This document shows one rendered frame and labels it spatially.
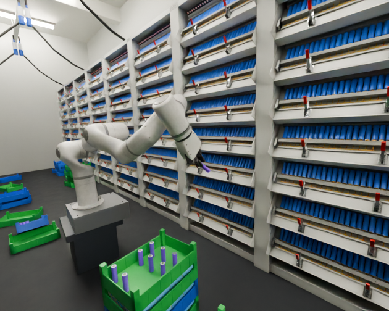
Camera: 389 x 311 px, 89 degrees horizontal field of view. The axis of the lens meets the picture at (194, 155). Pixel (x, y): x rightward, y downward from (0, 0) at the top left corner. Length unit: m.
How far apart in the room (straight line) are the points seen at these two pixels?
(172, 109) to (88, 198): 0.93
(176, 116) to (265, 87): 0.58
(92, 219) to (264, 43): 1.34
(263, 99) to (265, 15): 0.40
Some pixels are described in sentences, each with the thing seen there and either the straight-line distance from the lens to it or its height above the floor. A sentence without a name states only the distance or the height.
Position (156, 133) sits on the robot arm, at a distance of 0.83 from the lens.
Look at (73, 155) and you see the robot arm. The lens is 1.38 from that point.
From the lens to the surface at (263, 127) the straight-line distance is 1.13.
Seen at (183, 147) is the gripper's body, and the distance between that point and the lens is 0.77.
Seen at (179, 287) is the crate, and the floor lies 0.28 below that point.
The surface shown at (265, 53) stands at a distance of 1.18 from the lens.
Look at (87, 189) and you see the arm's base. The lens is 1.43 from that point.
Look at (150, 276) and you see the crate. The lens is 0.87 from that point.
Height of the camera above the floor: 0.87
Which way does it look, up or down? 9 degrees down
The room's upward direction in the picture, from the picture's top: 2 degrees counter-clockwise
